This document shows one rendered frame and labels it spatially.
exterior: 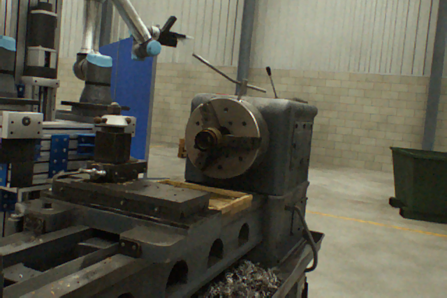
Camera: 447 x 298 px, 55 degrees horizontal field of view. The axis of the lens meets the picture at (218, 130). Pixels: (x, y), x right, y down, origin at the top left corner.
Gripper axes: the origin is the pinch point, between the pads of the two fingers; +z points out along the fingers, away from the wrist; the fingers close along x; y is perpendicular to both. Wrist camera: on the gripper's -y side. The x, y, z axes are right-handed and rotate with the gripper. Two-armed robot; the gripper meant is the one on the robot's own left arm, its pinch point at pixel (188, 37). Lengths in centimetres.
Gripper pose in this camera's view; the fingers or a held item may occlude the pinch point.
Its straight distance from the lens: 249.6
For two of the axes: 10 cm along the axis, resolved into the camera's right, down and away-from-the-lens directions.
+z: 7.9, 0.4, 6.2
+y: -1.8, 9.7, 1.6
